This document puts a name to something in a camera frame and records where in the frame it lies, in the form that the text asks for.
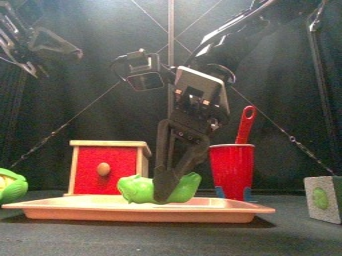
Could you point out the green bell pepper toy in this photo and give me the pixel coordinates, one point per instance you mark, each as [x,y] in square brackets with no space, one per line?
[138,188]

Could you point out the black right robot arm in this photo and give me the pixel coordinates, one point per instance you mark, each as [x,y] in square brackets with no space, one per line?
[248,30]

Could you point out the toy corn in green husk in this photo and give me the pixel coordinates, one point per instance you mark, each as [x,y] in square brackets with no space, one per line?
[11,186]

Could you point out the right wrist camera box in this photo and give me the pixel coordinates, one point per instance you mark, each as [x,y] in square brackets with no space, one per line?
[142,71]

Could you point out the toy sushi roll green centre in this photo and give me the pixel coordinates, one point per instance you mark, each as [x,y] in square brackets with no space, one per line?
[322,198]

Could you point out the vertical metal frame pole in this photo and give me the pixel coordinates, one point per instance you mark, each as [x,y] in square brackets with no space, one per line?
[171,36]

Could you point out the red plastic cup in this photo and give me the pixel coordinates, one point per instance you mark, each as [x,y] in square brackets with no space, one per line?
[231,170]

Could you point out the pink plastic tray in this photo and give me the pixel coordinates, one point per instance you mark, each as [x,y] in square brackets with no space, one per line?
[134,208]

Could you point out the black frame side post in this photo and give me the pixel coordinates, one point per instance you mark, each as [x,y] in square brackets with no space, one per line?
[322,83]

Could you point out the red wooden drawer box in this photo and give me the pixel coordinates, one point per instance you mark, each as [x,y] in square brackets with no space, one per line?
[104,168]

